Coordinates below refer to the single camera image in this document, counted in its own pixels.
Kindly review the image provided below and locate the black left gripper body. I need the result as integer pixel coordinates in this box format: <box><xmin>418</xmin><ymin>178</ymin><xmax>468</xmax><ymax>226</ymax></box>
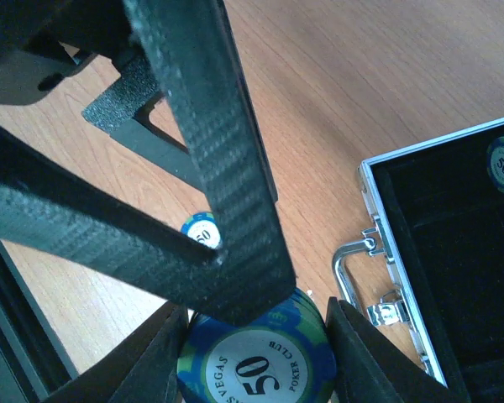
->
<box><xmin>0</xmin><ymin>1</ymin><xmax>202</xmax><ymax>189</ymax></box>

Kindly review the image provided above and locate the aluminium poker case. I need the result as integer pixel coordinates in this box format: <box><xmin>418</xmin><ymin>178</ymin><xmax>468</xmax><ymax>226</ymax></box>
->
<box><xmin>332</xmin><ymin>118</ymin><xmax>504</xmax><ymax>402</ymax></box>

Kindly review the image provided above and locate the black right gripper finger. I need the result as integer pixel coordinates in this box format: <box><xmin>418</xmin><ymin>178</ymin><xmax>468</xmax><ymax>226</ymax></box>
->
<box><xmin>0</xmin><ymin>126</ymin><xmax>235</xmax><ymax>316</ymax></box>
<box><xmin>46</xmin><ymin>302</ymin><xmax>188</xmax><ymax>402</ymax></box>
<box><xmin>124</xmin><ymin>1</ymin><xmax>296</xmax><ymax>325</ymax></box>
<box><xmin>326</xmin><ymin>296</ymin><xmax>462</xmax><ymax>402</ymax></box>

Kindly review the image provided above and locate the black aluminium frame rail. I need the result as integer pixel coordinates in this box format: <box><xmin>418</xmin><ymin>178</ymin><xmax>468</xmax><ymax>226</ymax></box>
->
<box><xmin>0</xmin><ymin>241</ymin><xmax>78</xmax><ymax>402</ymax></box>

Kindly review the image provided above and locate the blue white poker chip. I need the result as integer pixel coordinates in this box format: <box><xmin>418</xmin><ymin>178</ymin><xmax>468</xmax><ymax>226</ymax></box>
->
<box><xmin>177</xmin><ymin>289</ymin><xmax>337</xmax><ymax>402</ymax></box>
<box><xmin>181</xmin><ymin>212</ymin><xmax>222</xmax><ymax>249</ymax></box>

